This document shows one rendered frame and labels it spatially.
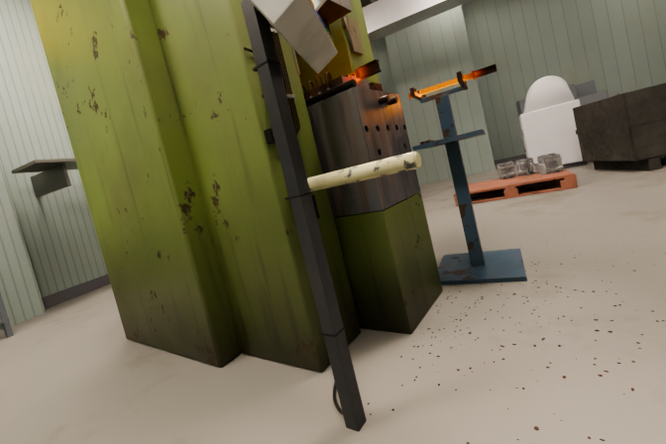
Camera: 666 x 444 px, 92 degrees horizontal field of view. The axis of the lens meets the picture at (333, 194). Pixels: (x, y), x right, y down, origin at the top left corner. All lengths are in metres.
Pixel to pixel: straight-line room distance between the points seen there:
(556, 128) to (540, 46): 3.39
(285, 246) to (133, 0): 1.09
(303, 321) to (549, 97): 4.68
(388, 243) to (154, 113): 0.99
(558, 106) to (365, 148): 4.29
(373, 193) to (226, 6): 0.77
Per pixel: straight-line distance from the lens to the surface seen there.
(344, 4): 1.48
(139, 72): 1.46
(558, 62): 8.33
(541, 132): 5.22
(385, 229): 1.17
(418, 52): 7.39
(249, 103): 1.09
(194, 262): 1.36
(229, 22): 1.18
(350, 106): 1.18
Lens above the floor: 0.63
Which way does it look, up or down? 3 degrees down
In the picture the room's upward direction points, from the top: 14 degrees counter-clockwise
